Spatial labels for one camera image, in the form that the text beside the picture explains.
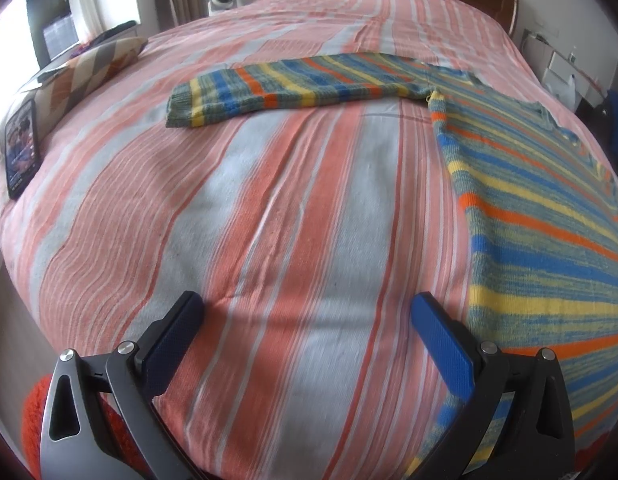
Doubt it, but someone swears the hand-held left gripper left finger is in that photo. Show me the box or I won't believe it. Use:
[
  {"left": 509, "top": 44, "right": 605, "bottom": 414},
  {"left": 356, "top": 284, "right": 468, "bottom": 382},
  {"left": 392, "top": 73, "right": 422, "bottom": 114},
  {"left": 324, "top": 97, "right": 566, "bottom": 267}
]
[{"left": 39, "top": 290, "right": 210, "bottom": 480}]

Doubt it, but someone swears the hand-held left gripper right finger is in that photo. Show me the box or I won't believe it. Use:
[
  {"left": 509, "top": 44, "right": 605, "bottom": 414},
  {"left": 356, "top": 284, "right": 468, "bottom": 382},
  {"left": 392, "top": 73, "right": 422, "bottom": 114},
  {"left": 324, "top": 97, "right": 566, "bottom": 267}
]
[{"left": 409, "top": 292, "right": 576, "bottom": 480}]

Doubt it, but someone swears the striped knit sweater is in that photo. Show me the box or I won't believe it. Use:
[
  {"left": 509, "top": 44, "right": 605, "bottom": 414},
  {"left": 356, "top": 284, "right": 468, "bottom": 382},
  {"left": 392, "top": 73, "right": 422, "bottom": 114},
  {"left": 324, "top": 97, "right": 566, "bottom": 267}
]
[{"left": 165, "top": 52, "right": 618, "bottom": 476}]

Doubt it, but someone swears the bed with pink striped cover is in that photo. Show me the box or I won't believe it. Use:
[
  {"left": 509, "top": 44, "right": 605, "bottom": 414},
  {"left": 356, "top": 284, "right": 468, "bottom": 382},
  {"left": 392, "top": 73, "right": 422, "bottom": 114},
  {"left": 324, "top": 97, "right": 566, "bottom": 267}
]
[{"left": 0, "top": 0, "right": 618, "bottom": 480}]

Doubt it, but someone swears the smartphone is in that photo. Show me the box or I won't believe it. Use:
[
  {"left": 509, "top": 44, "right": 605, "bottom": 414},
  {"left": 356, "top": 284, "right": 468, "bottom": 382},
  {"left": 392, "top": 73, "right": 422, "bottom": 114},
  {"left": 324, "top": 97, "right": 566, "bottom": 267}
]
[{"left": 4, "top": 99, "right": 42, "bottom": 200}]

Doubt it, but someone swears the white plastic bag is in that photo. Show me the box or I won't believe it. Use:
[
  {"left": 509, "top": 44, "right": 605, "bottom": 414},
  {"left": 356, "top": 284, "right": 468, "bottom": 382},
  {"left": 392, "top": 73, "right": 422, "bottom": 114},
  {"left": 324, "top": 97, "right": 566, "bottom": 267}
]
[{"left": 554, "top": 74, "right": 580, "bottom": 107}]

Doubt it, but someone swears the checked pillow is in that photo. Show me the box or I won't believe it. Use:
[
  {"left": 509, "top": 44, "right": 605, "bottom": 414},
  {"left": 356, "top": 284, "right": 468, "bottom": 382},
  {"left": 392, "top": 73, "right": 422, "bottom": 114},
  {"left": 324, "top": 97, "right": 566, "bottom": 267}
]
[{"left": 0, "top": 35, "right": 150, "bottom": 156}]

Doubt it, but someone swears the white desk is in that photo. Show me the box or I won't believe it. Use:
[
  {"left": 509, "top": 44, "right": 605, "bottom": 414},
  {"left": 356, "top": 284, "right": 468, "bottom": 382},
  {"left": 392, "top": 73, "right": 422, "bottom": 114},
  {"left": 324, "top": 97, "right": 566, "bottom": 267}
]
[{"left": 521, "top": 27, "right": 618, "bottom": 111}]

